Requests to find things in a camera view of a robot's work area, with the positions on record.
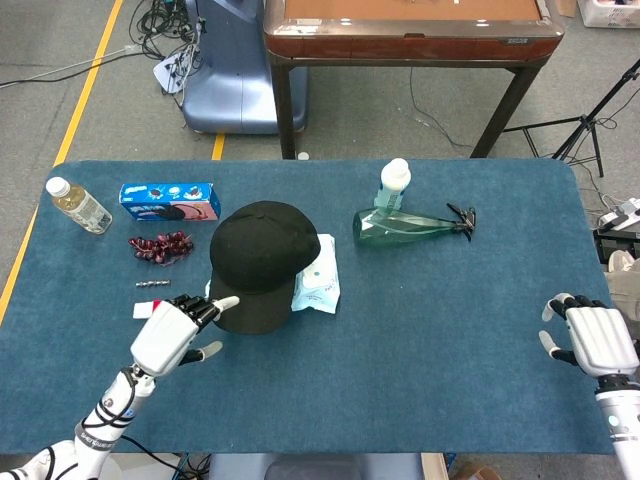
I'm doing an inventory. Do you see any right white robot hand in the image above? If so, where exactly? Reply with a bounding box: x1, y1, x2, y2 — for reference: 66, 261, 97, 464
537, 293, 640, 381

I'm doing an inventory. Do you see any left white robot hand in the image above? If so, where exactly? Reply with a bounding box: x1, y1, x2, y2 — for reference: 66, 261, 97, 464
129, 293, 241, 377

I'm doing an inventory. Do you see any black baseball cap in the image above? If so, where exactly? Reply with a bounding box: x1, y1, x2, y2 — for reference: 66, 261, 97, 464
208, 200, 322, 335

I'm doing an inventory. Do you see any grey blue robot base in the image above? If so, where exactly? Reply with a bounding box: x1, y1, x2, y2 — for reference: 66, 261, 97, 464
207, 452, 424, 480

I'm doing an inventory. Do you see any small white red box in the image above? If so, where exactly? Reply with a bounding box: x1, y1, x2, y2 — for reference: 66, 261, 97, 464
132, 299, 164, 320

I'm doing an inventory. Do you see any khaki trouser leg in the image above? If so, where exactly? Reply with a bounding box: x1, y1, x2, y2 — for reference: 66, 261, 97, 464
604, 267, 640, 321

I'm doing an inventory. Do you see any white sneaker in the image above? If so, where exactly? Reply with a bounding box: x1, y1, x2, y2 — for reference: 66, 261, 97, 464
607, 249, 636, 274

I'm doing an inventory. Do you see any dark red grape bunch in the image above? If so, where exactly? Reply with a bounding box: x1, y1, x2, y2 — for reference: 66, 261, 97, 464
128, 230, 195, 264

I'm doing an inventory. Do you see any black floor device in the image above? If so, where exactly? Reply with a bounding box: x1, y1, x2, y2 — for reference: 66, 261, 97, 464
593, 228, 627, 271

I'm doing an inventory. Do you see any white power strip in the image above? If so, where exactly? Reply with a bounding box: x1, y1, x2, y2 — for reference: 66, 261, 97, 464
597, 197, 640, 232

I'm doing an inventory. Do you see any blue cookie box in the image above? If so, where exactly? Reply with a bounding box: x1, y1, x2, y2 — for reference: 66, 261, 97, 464
118, 182, 222, 222

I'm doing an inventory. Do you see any clear plastic water bottle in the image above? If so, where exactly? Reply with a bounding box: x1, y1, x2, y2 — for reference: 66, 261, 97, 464
45, 176, 114, 235

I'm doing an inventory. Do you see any light blue wet wipes pack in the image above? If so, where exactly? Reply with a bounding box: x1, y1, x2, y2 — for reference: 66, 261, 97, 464
291, 233, 342, 315

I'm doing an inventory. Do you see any brown cardboard piece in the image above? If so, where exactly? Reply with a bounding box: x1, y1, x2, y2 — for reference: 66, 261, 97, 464
422, 452, 497, 480

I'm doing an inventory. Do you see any black tripod stand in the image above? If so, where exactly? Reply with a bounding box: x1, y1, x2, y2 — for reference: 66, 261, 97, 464
503, 57, 640, 179

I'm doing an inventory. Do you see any green spray bottle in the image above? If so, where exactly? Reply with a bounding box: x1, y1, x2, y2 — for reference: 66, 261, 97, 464
352, 202, 477, 247

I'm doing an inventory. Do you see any white milk bottle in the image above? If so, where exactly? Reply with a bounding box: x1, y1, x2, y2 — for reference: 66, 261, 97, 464
372, 157, 413, 211

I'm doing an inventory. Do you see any blue grey machine base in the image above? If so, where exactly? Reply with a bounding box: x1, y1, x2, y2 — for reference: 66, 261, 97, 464
180, 0, 309, 135

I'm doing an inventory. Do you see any white plastic crate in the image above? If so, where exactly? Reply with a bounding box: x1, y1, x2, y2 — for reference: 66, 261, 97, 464
577, 0, 640, 29

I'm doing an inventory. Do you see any brown mahjong table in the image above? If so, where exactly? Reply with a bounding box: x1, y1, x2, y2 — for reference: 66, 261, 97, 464
263, 0, 568, 160

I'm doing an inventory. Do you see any black cable bundle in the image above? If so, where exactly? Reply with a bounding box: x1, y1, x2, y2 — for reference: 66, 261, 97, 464
130, 0, 209, 61

